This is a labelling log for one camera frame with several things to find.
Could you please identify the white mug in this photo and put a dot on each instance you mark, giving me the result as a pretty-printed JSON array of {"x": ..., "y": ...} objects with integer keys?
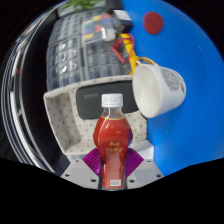
[{"x": 156, "y": 90}]

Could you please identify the black box with white label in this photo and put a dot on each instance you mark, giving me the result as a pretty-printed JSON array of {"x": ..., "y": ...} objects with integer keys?
[{"x": 121, "y": 20}]

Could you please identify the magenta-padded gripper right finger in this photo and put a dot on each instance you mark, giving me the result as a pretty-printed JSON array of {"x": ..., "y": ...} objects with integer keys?
[{"x": 145, "y": 171}]

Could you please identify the clear organizer with colourful parts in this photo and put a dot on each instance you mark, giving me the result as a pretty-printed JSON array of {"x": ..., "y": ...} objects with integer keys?
[{"x": 96, "y": 28}]

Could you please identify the black hard case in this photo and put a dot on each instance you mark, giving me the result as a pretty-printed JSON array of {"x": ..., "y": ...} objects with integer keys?
[{"x": 88, "y": 103}]

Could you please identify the flat round red coaster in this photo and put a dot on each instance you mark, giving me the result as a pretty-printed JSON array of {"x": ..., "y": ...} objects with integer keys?
[{"x": 153, "y": 23}]

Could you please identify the yellow multimeter with red leads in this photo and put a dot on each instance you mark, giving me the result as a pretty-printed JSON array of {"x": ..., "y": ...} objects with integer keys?
[{"x": 128, "y": 50}]

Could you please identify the red drink bottle white cap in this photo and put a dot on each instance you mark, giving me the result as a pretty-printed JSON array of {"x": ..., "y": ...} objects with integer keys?
[{"x": 112, "y": 136}]

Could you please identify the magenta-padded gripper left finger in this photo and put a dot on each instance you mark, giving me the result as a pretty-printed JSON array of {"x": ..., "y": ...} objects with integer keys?
[{"x": 78, "y": 171}]

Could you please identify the dark overhead shelf unit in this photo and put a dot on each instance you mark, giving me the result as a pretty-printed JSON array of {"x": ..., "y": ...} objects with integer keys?
[{"x": 26, "y": 100}]

